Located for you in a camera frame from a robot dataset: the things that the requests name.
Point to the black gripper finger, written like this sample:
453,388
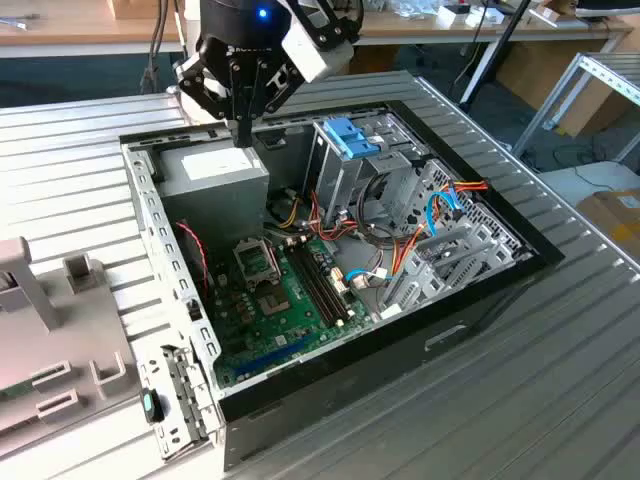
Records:
277,87
210,90

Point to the grey metal disk bay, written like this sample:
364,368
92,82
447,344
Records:
420,290

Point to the blue plastic drive latch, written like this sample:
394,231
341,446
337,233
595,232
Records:
362,148
342,131

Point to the brown cardboard box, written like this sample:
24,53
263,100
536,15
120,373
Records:
375,60

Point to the brown wooden box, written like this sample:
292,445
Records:
140,9

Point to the grey metal drive cage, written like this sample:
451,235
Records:
335,175

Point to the grey power supply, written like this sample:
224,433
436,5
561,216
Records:
215,200

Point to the clear plastic bags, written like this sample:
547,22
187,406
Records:
415,9

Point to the white small box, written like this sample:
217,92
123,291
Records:
450,17
487,17

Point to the black RAM slot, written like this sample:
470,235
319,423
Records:
313,286
324,283

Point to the CPU socket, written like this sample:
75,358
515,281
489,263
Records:
273,301

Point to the black slanted pole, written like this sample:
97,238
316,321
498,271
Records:
492,54

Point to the green motherboard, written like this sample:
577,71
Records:
295,332

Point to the blue expansion slot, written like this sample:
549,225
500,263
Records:
272,356

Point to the grey parts rack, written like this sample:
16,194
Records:
75,325

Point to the long wooden desk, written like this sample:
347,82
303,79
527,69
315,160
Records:
550,31

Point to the black open PC case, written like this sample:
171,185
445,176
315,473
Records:
400,360

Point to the grey expansion slot latch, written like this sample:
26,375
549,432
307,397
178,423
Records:
182,390

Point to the black monitor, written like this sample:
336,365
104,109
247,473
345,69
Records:
597,6

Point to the white side table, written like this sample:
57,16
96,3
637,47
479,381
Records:
600,175

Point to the green RAM stick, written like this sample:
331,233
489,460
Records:
15,389

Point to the cardboard box with yellow label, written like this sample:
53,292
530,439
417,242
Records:
615,220

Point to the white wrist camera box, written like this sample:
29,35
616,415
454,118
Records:
312,55

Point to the aluminium shelf frame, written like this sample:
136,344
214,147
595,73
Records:
607,70

